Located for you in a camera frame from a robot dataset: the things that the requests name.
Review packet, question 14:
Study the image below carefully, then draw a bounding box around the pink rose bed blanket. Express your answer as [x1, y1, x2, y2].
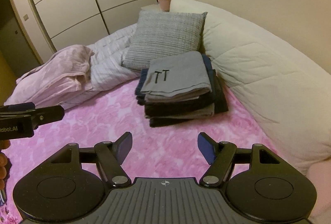
[1, 81, 272, 223]

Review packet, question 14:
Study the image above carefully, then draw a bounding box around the pink bucket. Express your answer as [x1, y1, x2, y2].
[158, 0, 171, 12]

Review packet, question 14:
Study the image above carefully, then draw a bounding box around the grey T-shirt black print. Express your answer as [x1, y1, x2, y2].
[141, 52, 212, 103]

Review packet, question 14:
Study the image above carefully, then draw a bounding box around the grey woven cushion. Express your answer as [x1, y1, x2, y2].
[123, 11, 207, 71]

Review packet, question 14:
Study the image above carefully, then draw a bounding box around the left hand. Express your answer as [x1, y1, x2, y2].
[0, 140, 11, 190]

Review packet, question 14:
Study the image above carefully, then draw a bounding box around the dark navy folded garment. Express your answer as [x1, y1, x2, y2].
[135, 54, 228, 128]

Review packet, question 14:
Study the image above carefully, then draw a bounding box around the white striped duvet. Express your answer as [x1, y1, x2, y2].
[61, 24, 140, 110]

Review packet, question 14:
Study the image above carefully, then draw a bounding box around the cream padded headboard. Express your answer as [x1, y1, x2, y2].
[170, 0, 330, 173]

